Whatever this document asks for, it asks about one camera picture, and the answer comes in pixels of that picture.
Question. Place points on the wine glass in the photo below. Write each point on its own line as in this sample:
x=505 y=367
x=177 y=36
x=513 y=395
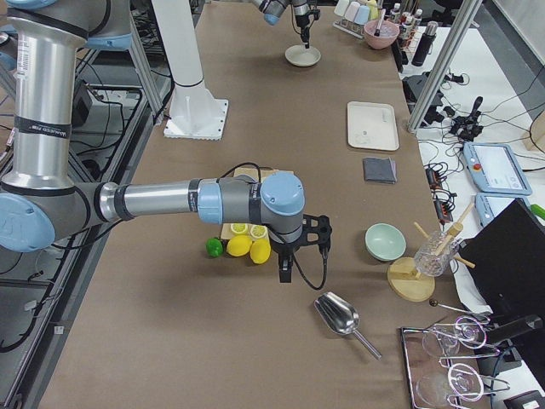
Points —
x=454 y=340
x=456 y=387

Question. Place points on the black monitor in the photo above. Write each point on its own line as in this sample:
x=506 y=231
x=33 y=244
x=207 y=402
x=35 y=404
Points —
x=508 y=254

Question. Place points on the wooden glass stand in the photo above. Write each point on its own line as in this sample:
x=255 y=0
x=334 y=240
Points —
x=413 y=286

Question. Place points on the mint green bowl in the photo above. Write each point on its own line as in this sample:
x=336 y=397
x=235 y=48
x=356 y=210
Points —
x=385 y=242

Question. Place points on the yellow lemon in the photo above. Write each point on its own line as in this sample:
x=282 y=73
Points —
x=260 y=251
x=239 y=245

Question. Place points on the cream rectangular tray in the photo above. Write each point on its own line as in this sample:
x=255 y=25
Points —
x=372 y=126

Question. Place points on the grey folded cloth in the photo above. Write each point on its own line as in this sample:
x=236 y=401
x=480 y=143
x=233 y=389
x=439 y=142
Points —
x=380 y=170

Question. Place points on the yellow green plastic cup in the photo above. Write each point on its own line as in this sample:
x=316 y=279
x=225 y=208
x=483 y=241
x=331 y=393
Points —
x=374 y=10

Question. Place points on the pale pink plastic cup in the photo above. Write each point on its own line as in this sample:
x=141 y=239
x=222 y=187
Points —
x=352 y=11

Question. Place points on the cream round plate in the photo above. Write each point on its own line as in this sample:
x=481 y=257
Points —
x=299 y=55

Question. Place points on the white wire cup rack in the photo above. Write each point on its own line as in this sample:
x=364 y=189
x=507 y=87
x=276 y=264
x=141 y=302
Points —
x=352 y=23

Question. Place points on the white mint plastic cup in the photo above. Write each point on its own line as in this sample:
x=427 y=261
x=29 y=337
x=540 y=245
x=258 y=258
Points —
x=341 y=7

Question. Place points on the black thermos bottle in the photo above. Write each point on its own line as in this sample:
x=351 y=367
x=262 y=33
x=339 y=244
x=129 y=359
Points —
x=425 y=43

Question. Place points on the teach pendant tablet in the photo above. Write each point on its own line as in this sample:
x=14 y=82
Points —
x=494 y=169
x=490 y=205

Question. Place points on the small paint bottle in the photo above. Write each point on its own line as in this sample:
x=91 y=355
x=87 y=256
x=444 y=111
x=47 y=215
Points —
x=394 y=14
x=405 y=26
x=417 y=19

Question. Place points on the pink ribbed bowl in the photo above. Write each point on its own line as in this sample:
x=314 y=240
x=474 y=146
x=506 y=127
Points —
x=388 y=34

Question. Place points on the light blue plastic cup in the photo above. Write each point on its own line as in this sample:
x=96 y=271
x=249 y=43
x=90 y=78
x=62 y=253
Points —
x=362 y=15

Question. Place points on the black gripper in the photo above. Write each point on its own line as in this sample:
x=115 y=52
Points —
x=302 y=18
x=283 y=250

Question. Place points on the steel scoop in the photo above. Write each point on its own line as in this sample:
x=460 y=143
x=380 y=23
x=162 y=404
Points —
x=342 y=318

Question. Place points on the wooden cutting board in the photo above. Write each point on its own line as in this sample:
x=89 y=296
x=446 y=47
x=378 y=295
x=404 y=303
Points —
x=250 y=205

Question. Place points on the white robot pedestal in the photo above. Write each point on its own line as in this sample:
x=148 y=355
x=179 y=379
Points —
x=194 y=113

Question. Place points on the textured clear glass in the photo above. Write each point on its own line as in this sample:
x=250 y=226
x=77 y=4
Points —
x=430 y=261

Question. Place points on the aluminium frame post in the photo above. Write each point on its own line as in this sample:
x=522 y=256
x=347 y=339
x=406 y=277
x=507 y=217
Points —
x=456 y=34

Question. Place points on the dark metal tray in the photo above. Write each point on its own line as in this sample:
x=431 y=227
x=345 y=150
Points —
x=418 y=362

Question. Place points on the lemon half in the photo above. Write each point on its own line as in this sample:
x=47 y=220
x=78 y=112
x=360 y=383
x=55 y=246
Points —
x=258 y=232
x=239 y=228

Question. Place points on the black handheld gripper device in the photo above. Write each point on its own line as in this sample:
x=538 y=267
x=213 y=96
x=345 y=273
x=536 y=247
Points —
x=468 y=128

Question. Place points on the metal muddler tool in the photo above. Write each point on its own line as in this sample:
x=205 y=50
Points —
x=379 y=21

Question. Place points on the green lime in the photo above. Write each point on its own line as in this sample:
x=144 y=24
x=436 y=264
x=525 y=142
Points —
x=214 y=247

